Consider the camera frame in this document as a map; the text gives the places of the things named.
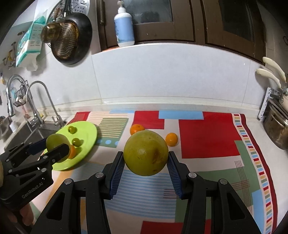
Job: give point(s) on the person left hand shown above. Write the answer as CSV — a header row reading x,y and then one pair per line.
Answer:
x,y
26,213

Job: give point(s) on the small brass ladle cup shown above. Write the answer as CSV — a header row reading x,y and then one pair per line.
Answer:
x,y
50,32

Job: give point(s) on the brass perforated strainer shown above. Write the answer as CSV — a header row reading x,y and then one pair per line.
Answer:
x,y
64,45

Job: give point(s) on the green plate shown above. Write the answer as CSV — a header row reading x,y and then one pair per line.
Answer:
x,y
79,136

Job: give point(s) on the dark wooden window frame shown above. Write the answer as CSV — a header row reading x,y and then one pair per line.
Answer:
x,y
235,26

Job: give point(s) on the steel steamer tray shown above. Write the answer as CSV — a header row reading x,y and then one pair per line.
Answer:
x,y
75,7

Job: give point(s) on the stainless steel sink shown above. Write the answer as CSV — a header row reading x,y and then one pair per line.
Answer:
x,y
24,135

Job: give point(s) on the steel pot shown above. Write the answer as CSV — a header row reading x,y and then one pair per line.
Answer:
x,y
275,125

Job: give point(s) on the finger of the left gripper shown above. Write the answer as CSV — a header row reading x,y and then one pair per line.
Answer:
x,y
53,155
22,151

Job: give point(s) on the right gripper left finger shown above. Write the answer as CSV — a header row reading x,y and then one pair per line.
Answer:
x,y
62,212

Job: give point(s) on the green apple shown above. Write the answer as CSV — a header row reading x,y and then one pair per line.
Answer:
x,y
57,146

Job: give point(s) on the white knife handle upper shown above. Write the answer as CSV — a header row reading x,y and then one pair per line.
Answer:
x,y
273,64

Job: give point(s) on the large chrome faucet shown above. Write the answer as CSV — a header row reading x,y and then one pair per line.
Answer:
x,y
10,99

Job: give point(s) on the small orange back right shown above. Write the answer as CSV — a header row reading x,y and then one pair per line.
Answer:
x,y
171,139

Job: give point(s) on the colourful patchwork table mat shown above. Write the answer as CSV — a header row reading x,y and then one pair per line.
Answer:
x,y
213,145

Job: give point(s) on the white blue soap bottle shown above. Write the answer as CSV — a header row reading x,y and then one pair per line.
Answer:
x,y
123,26

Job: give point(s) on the white knife handle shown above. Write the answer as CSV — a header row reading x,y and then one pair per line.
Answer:
x,y
273,64
270,75

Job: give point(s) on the orange back left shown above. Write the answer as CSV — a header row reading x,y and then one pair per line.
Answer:
x,y
136,128

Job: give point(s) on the paper towel box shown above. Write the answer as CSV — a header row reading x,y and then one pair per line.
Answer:
x,y
29,49

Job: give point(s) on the wire sponge basket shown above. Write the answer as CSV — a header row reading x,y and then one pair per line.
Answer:
x,y
20,97

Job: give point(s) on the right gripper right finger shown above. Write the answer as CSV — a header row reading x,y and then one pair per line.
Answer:
x,y
228,212

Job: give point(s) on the small green fruit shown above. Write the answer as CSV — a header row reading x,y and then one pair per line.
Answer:
x,y
72,129
76,142

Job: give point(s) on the large yellow-green fruit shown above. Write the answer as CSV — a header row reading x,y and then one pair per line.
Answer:
x,y
145,153

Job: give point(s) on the white knife handle lower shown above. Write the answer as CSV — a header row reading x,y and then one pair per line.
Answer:
x,y
270,75

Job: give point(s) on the black frying pan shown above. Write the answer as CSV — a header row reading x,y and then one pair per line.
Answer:
x,y
84,38

